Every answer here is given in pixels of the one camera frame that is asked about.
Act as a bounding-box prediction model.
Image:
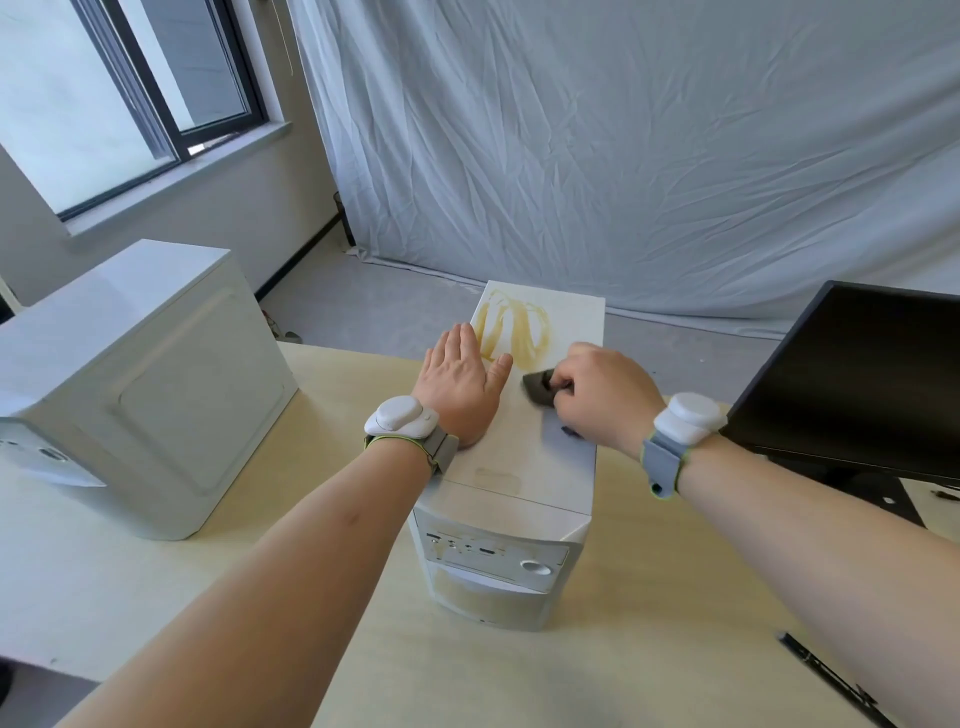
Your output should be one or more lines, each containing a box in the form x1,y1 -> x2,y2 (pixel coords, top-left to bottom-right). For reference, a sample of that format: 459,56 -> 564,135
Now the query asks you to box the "white wrist tracker grey strap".
363,396 -> 461,476
642,393 -> 731,498

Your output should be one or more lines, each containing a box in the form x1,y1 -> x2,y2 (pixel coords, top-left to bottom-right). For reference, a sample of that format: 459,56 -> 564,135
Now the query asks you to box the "person's right forearm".
675,437 -> 960,728

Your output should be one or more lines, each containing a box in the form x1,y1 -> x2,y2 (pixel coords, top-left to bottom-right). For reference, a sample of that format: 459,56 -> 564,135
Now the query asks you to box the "black pen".
777,631 -> 880,708

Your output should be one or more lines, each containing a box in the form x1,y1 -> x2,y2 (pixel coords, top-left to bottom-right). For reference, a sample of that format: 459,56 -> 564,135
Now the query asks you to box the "dark framed window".
0,0 -> 293,238

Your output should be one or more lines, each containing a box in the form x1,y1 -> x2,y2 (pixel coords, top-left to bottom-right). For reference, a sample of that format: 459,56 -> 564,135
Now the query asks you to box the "white stained computer tower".
410,279 -> 607,634

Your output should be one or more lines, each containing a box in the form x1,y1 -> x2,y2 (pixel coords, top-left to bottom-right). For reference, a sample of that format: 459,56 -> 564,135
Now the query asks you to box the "white computer case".
0,239 -> 300,543

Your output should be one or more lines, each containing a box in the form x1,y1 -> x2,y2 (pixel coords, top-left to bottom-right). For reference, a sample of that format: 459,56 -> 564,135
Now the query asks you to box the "black monitor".
720,280 -> 960,528

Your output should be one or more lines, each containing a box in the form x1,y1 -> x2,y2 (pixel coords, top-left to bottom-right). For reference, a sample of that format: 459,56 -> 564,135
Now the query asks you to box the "person's left hand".
413,322 -> 516,451

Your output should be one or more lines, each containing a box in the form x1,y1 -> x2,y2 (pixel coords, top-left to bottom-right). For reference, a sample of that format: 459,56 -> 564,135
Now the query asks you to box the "black backdrop stand foot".
333,191 -> 358,253

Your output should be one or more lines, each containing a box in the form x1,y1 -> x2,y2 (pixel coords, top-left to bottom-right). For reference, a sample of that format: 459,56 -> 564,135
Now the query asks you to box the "person's left forearm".
56,435 -> 445,728

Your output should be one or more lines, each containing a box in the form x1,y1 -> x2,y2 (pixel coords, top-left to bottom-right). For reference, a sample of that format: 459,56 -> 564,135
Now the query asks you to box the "white backdrop cloth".
288,0 -> 960,343

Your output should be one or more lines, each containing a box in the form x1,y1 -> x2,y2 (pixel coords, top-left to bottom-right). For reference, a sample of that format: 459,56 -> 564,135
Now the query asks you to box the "black scraper tool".
520,366 -> 576,410

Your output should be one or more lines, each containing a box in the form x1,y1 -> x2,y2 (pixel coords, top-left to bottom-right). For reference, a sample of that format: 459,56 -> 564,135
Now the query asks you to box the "person's right hand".
549,342 -> 669,459

